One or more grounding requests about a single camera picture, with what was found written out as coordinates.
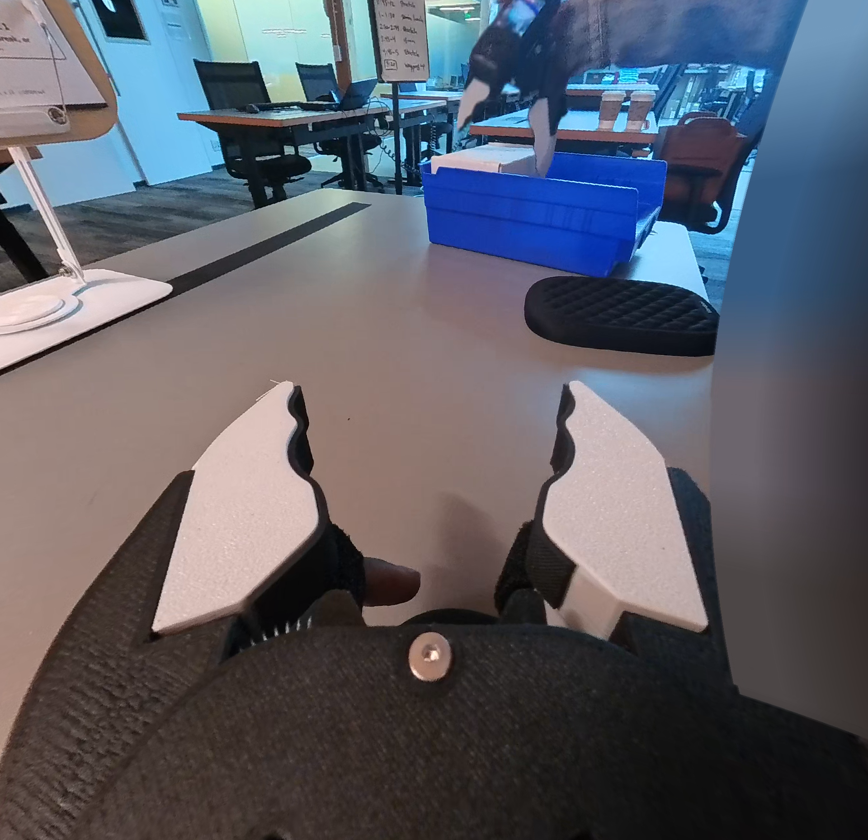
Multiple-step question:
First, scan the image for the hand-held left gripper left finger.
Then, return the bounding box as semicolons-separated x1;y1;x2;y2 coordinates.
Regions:
151;381;332;637

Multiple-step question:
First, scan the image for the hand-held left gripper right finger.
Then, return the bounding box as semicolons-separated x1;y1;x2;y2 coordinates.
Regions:
534;381;711;642

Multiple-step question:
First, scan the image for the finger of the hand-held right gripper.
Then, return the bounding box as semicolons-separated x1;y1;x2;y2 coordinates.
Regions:
458;74;506;132
529;97;560;176

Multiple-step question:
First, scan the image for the white cardboard box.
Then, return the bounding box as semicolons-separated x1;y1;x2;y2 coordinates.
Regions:
432;143;543;176

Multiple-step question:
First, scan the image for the blue plastic bin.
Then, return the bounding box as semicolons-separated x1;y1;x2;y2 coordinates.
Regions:
419;151;669;278

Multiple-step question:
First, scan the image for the wood-edged office desk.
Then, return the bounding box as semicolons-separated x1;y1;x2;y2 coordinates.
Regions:
468;108;662;159
178;96;452;210

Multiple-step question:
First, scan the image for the grey desk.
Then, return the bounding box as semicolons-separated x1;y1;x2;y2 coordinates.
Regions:
0;188;720;753

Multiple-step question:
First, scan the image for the person's left hand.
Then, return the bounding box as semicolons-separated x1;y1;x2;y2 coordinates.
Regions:
363;558;421;608

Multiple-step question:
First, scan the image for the black laptop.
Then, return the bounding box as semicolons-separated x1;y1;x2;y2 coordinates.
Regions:
330;77;378;109

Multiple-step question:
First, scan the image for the brown chair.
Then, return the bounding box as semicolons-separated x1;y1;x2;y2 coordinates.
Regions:
654;111;755;234

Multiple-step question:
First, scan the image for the black office chair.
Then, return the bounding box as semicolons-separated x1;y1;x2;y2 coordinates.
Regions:
193;59;313;203
296;62;382;190

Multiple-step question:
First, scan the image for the black wrist rest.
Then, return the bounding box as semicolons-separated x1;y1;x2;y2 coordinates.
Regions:
524;276;720;357

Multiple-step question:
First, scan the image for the white sign stand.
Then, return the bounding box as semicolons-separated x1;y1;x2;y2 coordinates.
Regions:
0;145;174;369

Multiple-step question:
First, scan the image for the wooden sign board with paper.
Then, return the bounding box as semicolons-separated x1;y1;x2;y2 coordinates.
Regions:
0;0;119;149

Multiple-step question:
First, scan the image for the black wall poster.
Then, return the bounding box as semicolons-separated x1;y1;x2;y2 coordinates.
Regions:
80;0;149;42

